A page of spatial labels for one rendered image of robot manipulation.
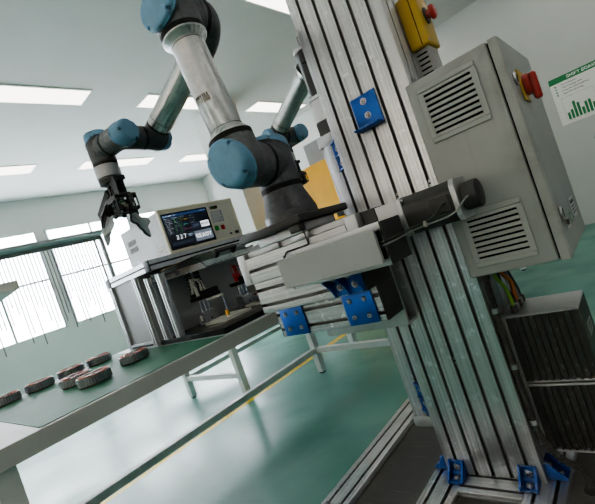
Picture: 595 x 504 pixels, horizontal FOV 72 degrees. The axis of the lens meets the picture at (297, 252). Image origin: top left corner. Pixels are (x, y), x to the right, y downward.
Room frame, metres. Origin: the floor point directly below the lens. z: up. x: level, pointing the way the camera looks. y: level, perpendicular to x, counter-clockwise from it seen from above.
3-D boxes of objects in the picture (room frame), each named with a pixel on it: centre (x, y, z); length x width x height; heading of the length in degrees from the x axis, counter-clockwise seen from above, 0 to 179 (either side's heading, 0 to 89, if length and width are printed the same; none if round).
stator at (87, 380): (1.42, 0.80, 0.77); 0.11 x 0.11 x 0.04
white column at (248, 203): (6.18, 0.48, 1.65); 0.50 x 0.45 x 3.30; 48
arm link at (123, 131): (1.25, 0.38, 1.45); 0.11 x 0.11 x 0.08; 57
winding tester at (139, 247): (2.12, 0.53, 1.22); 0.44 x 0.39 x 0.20; 138
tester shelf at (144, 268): (2.11, 0.53, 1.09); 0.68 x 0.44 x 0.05; 138
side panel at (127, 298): (1.92, 0.81, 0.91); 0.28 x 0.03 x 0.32; 48
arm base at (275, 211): (1.14, -0.02, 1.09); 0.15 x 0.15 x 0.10
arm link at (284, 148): (1.13, -0.01, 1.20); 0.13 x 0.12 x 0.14; 147
